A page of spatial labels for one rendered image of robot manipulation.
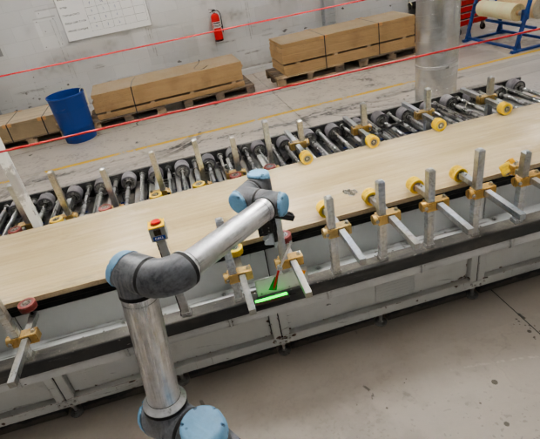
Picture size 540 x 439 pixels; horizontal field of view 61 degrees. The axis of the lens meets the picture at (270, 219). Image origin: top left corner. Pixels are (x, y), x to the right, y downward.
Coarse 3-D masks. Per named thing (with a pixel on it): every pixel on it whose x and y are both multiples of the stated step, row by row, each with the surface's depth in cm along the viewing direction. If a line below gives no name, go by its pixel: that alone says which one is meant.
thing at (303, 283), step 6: (288, 252) 221; (294, 264) 212; (294, 270) 209; (300, 270) 208; (300, 276) 204; (300, 282) 201; (306, 282) 200; (306, 288) 197; (306, 294) 195; (312, 294) 196
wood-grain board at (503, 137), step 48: (384, 144) 299; (432, 144) 287; (480, 144) 277; (528, 144) 267; (192, 192) 283; (288, 192) 263; (336, 192) 255; (0, 240) 270; (48, 240) 261; (96, 240) 252; (144, 240) 244; (192, 240) 236; (0, 288) 227; (48, 288) 221
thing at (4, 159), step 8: (0, 144) 253; (0, 160) 257; (8, 160) 258; (8, 168) 260; (8, 176) 262; (16, 176) 263; (16, 184) 265; (16, 192) 268; (24, 192) 269; (24, 200) 271; (24, 208) 273; (32, 208) 275; (32, 216) 277; (32, 224) 279; (40, 224) 281
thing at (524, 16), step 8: (496, 0) 799; (528, 0) 687; (472, 8) 801; (528, 8) 688; (472, 16) 803; (528, 16) 700; (512, 24) 755; (520, 24) 739; (496, 32) 830; (504, 32) 833; (512, 32) 803; (464, 40) 821; (480, 40) 790; (520, 40) 710; (512, 48) 724; (520, 48) 720; (528, 48) 720
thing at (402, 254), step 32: (512, 224) 238; (416, 256) 230; (448, 256) 235; (288, 288) 223; (320, 288) 226; (192, 320) 217; (224, 320) 222; (32, 352) 211; (64, 352) 210; (96, 352) 214; (0, 384) 210
